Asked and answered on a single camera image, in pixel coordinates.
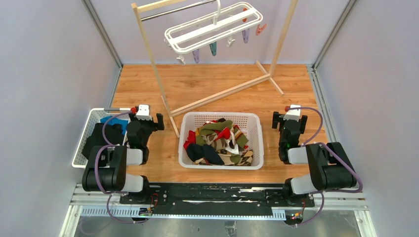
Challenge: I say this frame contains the white plastic clip hanger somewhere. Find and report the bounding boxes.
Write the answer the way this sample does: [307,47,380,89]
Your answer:
[164,0,263,54]

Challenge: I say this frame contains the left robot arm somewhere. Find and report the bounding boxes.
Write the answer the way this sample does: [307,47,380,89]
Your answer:
[82,110,165,204]

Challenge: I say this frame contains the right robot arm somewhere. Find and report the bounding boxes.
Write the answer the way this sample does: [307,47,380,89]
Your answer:
[272,110,358,206]

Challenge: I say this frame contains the pile of colourful socks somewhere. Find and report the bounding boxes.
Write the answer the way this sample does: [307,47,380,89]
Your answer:
[180,118,254,166]

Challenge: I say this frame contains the white hanger clip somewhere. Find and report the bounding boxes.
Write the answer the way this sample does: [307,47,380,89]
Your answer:
[227,36,236,48]
[176,54,186,66]

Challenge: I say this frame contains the purple hanger clip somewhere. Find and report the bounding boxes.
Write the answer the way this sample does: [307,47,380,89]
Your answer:
[242,28,250,43]
[192,49,200,64]

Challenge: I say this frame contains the orange hanger clip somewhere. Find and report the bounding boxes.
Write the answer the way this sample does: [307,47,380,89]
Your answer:
[255,23,267,36]

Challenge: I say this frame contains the teal hanger clip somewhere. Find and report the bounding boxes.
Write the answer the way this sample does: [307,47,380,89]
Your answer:
[209,42,217,56]

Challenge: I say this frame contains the dark clothes in left basket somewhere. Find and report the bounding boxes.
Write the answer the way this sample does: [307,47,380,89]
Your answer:
[82,117,128,158]

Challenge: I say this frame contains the white centre laundry basket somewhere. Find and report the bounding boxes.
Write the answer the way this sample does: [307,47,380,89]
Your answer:
[178,112,264,170]

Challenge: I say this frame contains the white laundry basket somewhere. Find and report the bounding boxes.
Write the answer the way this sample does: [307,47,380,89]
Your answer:
[178,112,264,170]
[72,108,130,169]

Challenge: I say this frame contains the white left laundry basket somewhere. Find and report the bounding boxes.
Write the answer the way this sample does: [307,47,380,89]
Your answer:
[72,108,130,169]

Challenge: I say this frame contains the wooden clothes rack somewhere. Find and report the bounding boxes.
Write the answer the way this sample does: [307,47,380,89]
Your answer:
[130,0,298,138]

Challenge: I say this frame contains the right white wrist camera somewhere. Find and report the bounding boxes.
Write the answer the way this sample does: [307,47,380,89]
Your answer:
[283,104,301,121]

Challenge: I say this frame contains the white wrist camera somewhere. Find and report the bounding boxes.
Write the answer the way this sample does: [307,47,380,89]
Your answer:
[135,104,152,120]
[283,104,301,121]

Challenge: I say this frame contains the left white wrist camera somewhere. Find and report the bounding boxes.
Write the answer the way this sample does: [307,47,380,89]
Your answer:
[135,104,152,120]

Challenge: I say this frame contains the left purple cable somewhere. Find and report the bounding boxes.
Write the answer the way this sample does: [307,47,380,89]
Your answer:
[94,111,149,225]

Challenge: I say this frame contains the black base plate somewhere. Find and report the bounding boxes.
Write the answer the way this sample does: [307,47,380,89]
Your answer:
[119,182,314,217]

